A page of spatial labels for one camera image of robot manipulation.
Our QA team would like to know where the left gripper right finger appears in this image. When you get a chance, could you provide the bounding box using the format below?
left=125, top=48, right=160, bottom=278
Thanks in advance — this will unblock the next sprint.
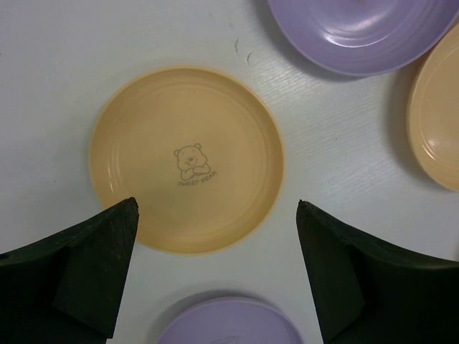
left=296, top=201, right=458, bottom=343

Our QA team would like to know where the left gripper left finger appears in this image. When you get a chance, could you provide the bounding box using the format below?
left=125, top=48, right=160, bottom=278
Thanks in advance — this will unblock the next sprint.
left=1, top=197, right=139, bottom=343

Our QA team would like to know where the orange plate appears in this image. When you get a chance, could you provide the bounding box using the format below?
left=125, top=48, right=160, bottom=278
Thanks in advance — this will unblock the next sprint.
left=407, top=27, right=458, bottom=191
left=89, top=66, right=285, bottom=254

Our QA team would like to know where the near left purple plate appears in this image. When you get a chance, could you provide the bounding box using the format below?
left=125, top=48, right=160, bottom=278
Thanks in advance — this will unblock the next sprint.
left=157, top=297, right=304, bottom=344

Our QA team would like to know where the purple plate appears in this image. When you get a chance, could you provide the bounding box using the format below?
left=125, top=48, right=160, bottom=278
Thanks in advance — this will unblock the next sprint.
left=157, top=297, right=304, bottom=344
left=268, top=0, right=458, bottom=77

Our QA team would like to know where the far purple plate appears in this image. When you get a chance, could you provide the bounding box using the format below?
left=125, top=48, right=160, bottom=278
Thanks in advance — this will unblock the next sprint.
left=268, top=0, right=458, bottom=77

